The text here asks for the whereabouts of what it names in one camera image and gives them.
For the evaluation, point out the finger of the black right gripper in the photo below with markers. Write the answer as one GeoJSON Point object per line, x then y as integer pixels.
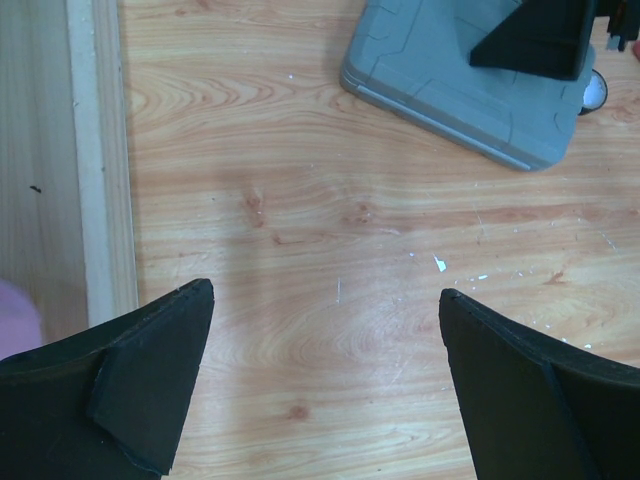
{"type": "Point", "coordinates": [545, 38]}

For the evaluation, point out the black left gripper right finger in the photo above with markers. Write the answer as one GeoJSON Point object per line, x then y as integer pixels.
{"type": "Point", "coordinates": [534, 407]}

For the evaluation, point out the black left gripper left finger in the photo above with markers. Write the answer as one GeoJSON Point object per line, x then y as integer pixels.
{"type": "Point", "coordinates": [109, 402]}

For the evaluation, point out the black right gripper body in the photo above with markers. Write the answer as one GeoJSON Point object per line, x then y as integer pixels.
{"type": "Point", "coordinates": [623, 24]}

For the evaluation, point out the grey plastic tool case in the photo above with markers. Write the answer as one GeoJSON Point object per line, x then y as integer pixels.
{"type": "Point", "coordinates": [412, 58]}

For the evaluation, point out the black electrical tape roll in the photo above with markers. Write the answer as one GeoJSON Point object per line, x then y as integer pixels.
{"type": "Point", "coordinates": [595, 94]}

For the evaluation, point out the pink shirt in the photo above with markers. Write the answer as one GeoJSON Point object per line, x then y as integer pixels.
{"type": "Point", "coordinates": [20, 325]}

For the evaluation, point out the wooden clothes rack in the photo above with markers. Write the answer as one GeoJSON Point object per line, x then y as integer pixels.
{"type": "Point", "coordinates": [67, 237]}

